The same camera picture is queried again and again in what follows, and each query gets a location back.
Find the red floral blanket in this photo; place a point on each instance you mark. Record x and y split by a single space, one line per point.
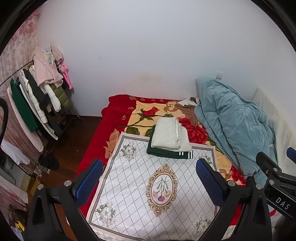
137 115

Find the white wall socket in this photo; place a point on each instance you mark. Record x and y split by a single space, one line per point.
219 75

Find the olive puffer vest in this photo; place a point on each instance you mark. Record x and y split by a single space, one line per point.
61 95

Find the white floral patterned cloth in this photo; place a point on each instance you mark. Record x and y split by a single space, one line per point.
141 196

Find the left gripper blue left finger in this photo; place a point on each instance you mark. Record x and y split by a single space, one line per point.
85 182

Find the pink plastic hanger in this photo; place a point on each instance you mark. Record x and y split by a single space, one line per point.
64 71

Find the black clothes rack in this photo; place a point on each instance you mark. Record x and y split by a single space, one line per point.
22 146

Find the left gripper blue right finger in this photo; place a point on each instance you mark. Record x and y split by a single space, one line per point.
213 182

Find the folded green striped garment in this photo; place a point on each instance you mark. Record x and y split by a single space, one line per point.
165 153

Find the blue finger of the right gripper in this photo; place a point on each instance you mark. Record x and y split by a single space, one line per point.
291 154

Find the pink fluffy garment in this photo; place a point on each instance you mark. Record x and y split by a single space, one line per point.
46 71

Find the hanging green garment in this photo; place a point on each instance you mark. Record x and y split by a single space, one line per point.
23 107

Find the white textured mattress pad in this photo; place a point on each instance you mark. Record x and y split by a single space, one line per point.
283 134

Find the blue quilted duvet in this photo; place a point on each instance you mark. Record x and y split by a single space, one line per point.
239 127

